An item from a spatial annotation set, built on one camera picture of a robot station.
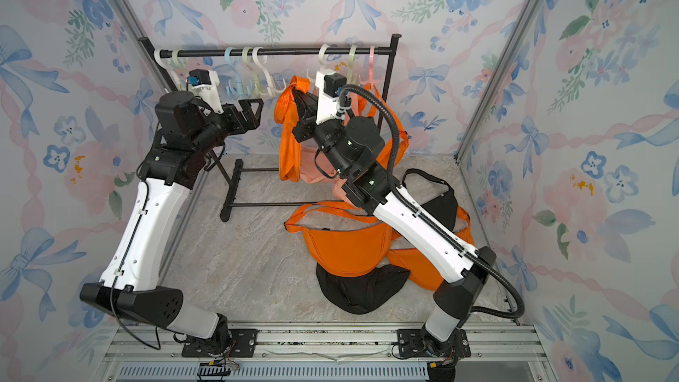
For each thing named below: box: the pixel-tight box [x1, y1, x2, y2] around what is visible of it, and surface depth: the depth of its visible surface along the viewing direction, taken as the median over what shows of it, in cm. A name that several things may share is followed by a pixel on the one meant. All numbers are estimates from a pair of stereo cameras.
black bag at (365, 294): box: [316, 263, 412, 315], surface depth 84 cm
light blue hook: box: [224, 46, 251, 98], surface depth 72 cm
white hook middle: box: [251, 45, 287, 97], surface depth 71 cm
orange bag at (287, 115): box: [274, 75, 311, 183], surface depth 60 cm
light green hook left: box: [171, 48, 184, 69], surface depth 66 cm
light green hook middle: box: [242, 45, 262, 99], surface depth 68 cm
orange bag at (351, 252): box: [283, 201, 401, 278], surface depth 91 cm
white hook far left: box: [153, 48, 173, 71], surface depth 66 cm
